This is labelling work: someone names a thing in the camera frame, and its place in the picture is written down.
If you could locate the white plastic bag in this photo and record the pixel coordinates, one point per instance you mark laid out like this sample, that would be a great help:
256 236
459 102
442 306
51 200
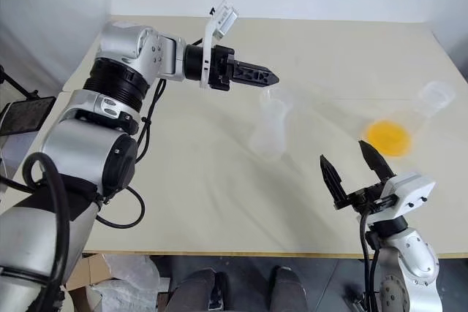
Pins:
128 282

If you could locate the black flat screen device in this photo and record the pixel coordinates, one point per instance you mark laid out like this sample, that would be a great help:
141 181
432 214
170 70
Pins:
23 116

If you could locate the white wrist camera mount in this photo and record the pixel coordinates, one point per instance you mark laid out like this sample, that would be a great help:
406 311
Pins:
407 195
225 19

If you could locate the clear empty plastic bottle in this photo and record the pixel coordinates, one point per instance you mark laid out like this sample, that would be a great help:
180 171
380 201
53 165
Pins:
267 140

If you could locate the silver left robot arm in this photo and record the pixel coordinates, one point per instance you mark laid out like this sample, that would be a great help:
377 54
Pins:
120 45

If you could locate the clear flask with orange liquid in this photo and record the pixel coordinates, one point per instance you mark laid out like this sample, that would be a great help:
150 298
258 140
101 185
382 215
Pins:
389 136

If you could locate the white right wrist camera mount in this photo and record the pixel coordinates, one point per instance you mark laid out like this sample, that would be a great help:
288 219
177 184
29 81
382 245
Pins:
407 195

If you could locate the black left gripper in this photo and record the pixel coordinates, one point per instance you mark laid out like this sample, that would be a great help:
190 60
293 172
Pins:
221 71

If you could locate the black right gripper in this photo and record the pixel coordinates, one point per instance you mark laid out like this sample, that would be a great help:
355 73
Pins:
362 198

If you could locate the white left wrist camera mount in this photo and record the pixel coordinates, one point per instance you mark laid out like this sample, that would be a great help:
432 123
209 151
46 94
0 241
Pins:
225 19

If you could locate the black stand rod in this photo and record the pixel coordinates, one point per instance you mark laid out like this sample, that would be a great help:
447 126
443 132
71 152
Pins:
14 83

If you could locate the brown cardboard box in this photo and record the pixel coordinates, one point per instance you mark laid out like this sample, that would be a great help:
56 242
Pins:
82 272

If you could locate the dark grey rounded shape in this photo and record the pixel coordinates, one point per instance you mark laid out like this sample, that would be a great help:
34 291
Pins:
290 288
197 290

